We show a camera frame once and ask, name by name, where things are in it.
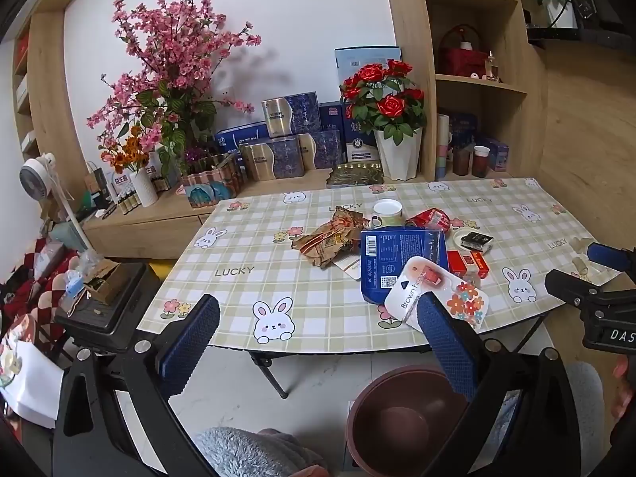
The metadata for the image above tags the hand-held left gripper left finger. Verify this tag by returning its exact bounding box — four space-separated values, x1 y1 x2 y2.
52 293 222 477

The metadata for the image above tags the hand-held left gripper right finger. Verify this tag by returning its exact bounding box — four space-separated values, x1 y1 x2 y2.
416 292 584 477

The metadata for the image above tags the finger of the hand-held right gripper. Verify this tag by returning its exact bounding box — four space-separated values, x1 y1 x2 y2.
586 241 636 274
545 268 617 311

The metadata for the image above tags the red box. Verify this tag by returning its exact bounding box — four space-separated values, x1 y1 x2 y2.
446 250 490 279

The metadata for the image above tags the brown plastic basin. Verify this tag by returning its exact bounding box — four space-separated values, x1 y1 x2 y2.
345 365 480 477

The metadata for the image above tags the dark blue carton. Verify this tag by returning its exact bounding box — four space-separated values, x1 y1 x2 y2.
359 226 449 305

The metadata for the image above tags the black tissue pack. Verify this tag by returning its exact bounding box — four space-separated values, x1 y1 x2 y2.
460 231 494 253

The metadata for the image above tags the person's right hand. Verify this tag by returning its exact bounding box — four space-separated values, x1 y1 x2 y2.
611 357 636 418

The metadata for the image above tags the white hook card pack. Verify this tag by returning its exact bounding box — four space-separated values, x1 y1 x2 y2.
384 256 490 330

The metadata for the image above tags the person's right leg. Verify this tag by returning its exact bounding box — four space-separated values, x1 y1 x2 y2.
497 360 604 477

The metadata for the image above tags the person's leg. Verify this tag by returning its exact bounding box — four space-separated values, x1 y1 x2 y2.
196 426 329 477
497 360 604 477

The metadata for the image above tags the black plastic stool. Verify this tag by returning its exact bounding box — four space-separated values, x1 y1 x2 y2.
54 261 162 353

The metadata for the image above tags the small cardboard box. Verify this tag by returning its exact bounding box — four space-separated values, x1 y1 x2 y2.
82 261 122 305

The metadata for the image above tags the plaid rabbit print tablecloth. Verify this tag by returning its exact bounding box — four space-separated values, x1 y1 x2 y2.
135 177 624 349

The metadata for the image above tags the white paper plate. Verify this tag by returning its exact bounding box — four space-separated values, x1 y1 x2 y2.
450 227 495 254

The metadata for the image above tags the low wooden cabinet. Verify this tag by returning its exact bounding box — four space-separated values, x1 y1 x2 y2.
79 166 512 262

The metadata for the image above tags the white flat packet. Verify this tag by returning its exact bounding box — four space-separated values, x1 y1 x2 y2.
334 253 366 281

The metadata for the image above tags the red crumpled wrapper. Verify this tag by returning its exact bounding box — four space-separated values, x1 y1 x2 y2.
403 207 452 232

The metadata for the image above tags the person's left leg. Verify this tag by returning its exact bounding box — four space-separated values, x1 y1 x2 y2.
196 426 329 477

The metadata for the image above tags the row of small brown bottles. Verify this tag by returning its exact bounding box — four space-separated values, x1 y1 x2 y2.
112 186 145 215

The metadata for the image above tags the purple box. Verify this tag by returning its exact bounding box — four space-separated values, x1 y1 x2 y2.
484 136 510 172

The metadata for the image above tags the striped rectangular planter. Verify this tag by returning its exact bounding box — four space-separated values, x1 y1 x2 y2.
180 151 244 209

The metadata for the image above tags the white ribbed vase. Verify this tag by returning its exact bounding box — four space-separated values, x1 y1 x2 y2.
130 166 160 208

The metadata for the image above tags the red cup white rim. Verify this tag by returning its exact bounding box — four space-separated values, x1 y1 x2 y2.
471 145 492 178

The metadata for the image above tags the brown crumpled paper bag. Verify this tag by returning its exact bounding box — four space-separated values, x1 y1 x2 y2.
291 207 369 270

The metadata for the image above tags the brown cup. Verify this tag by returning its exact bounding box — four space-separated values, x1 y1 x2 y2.
451 146 472 176

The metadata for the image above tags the red white checked blanket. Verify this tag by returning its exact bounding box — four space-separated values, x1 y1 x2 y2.
0 238 80 339

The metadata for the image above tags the white paper bag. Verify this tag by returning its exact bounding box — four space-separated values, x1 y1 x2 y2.
0 315 65 430

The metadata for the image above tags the small gift bag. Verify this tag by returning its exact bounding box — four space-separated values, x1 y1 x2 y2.
84 161 112 204

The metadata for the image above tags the stack of paper cups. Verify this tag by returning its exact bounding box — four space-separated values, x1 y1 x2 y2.
435 113 452 181

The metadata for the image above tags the blue gold gift box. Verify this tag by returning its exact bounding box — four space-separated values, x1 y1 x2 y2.
298 130 343 171
238 138 302 181
262 92 320 138

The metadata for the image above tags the blue box on shelf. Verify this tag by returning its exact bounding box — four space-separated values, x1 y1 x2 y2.
450 112 480 147

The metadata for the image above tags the green gold patterned box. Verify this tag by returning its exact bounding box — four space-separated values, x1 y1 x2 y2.
326 161 384 190

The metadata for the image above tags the orange flower bouquet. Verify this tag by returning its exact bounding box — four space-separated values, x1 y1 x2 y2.
99 124 152 175

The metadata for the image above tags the blue flat box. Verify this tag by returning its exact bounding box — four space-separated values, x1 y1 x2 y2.
215 120 271 155

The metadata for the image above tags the white desk fan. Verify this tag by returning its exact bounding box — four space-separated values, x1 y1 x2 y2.
19 151 93 252

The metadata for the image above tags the red gift basket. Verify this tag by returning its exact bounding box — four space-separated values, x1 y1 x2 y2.
437 25 490 78

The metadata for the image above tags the white square pot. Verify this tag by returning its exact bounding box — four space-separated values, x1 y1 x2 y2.
541 0 580 31

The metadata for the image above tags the small dark blue box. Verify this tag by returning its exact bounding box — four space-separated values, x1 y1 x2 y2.
318 102 346 132

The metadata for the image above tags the red rose plant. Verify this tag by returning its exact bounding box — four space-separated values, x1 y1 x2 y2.
339 60 427 147

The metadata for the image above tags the wooden shelf unit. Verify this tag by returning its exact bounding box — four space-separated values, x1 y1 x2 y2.
380 0 550 182

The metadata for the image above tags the pink blossom plant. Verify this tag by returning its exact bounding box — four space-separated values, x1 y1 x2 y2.
87 0 262 180

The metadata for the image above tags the light blue tall box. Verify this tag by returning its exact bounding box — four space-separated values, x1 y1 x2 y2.
334 46 402 95

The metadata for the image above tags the wooden wall shelf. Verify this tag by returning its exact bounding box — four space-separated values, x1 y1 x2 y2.
12 0 117 194

